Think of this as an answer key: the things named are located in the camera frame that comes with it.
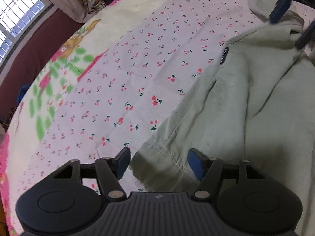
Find sage green pants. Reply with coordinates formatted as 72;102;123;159
130;9;314;235

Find pink yellow cartoon quilt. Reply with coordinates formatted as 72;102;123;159
0;0;254;236

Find blue cloth on sofa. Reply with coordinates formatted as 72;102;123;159
17;84;31;105

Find cherry print bed sheet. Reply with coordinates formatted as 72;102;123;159
14;0;315;197

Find maroon sofa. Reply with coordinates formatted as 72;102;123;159
1;9;83;122

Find barred window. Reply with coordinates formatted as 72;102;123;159
1;0;53;64

